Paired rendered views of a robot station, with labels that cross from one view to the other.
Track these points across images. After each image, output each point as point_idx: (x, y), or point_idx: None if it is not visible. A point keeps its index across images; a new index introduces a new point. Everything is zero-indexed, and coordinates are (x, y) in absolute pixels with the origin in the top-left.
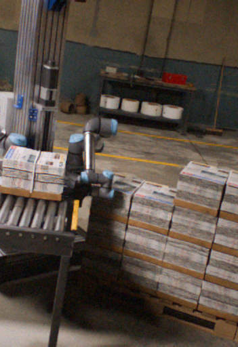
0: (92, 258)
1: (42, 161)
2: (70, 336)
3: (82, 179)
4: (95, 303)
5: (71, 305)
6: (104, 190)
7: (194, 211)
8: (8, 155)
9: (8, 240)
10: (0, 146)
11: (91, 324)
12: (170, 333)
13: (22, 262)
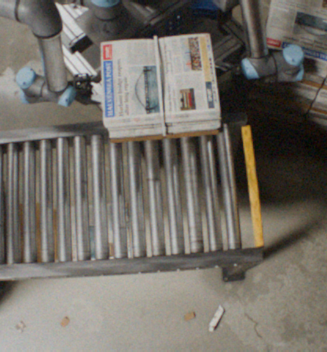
0: (262, 104)
1: (173, 97)
2: (250, 223)
3: (248, 78)
4: (271, 148)
5: (241, 162)
6: (286, 75)
7: None
8: (108, 100)
9: (163, 271)
10: (76, 5)
11: (272, 194)
12: None
13: None
